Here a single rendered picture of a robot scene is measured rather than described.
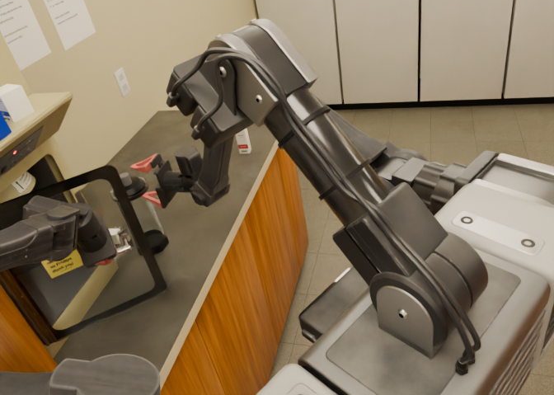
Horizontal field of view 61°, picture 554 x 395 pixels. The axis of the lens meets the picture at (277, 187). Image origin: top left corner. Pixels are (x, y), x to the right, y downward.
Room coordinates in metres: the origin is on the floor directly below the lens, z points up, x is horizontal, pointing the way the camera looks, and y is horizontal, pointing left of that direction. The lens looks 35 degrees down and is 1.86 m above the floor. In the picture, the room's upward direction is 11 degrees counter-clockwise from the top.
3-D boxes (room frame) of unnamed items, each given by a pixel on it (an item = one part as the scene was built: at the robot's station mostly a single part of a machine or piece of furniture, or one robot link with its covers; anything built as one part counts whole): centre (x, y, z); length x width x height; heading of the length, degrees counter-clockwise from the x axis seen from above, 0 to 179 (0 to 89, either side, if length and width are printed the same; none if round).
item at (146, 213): (1.15, 0.42, 1.06); 0.11 x 0.11 x 0.21
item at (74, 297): (0.84, 0.48, 1.19); 0.30 x 0.01 x 0.40; 109
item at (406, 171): (0.55, -0.18, 1.43); 0.10 x 0.05 x 0.09; 38
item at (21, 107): (0.95, 0.51, 1.54); 0.05 x 0.05 x 0.06; 53
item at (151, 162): (1.11, 0.34, 1.23); 0.09 x 0.07 x 0.07; 68
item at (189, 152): (1.03, 0.19, 1.24); 0.12 x 0.09 x 0.11; 38
